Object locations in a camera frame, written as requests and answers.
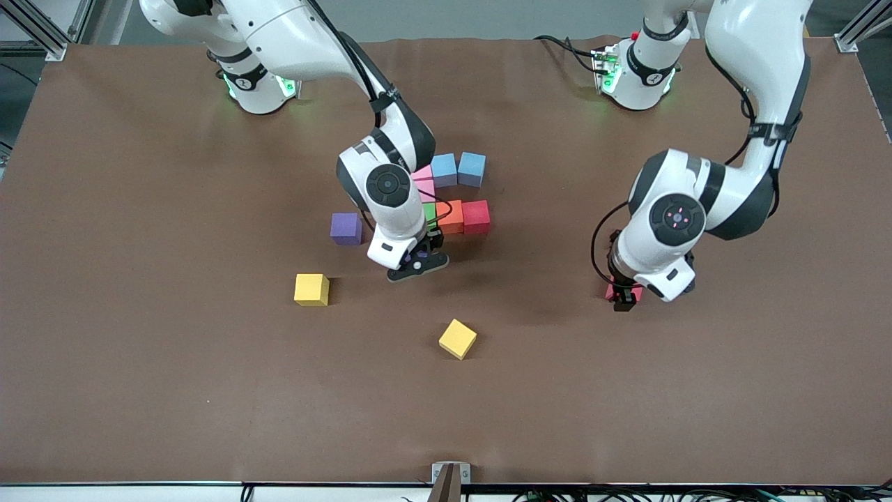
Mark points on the orange foam cube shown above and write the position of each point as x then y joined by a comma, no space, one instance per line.
451,216

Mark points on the red foam cube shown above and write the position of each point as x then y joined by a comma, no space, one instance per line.
610,291
476,216

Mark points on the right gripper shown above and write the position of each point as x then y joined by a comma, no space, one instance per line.
435,240

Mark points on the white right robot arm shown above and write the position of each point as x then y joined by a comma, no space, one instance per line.
293,35

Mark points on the yellow foam cube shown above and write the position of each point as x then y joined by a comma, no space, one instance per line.
457,337
311,287

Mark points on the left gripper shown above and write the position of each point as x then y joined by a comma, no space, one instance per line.
619,279

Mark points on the pink foam cube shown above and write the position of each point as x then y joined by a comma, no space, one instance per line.
423,172
428,188

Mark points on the grey metal bracket plate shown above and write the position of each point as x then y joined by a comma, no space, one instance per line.
465,474

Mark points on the aluminium frame profile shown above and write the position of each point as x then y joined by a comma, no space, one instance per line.
83,14
847,43
56,50

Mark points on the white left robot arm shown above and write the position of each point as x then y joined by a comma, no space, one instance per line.
752,56

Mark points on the purple foam cube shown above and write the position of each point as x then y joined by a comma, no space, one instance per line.
407,261
345,226

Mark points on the blue foam cube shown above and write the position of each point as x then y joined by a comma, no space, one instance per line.
444,169
472,169

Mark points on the large table mat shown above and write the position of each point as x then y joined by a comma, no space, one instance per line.
139,348

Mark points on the green foam cube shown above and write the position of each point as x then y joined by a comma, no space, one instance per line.
431,209

